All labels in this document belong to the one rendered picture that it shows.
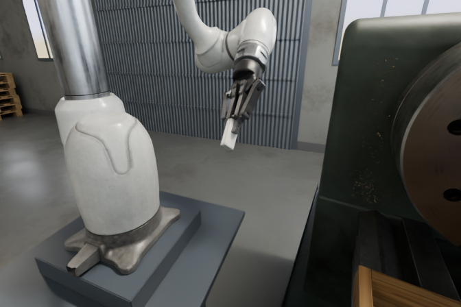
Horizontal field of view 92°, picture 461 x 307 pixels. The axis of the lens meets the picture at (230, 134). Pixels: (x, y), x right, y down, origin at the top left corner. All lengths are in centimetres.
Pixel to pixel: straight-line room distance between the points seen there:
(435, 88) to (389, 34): 18
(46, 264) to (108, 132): 30
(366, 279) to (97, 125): 47
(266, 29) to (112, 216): 57
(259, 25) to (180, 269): 63
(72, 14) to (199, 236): 58
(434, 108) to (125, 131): 46
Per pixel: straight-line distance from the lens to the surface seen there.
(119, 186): 46
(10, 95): 621
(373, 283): 41
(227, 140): 49
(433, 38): 52
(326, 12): 288
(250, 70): 58
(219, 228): 64
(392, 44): 51
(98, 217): 50
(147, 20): 363
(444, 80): 36
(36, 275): 68
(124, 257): 53
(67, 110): 63
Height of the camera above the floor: 119
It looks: 20 degrees down
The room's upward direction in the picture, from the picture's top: straight up
